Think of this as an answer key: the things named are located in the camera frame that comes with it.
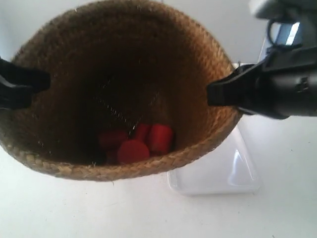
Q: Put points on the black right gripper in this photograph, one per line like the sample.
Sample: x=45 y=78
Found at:
x=285 y=84

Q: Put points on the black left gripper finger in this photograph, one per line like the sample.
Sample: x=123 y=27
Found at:
x=12 y=74
x=14 y=96

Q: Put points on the brown woven wicker basket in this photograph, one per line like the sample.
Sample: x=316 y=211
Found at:
x=114 y=64

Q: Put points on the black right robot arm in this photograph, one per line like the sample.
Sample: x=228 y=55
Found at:
x=303 y=12

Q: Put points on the red plastic cup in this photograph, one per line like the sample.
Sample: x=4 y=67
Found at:
x=141 y=132
x=112 y=139
x=160 y=138

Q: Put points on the red cylindrical blocks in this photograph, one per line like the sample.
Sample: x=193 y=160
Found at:
x=132 y=151

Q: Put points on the white rectangular plastic tray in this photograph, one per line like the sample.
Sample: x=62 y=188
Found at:
x=228 y=169

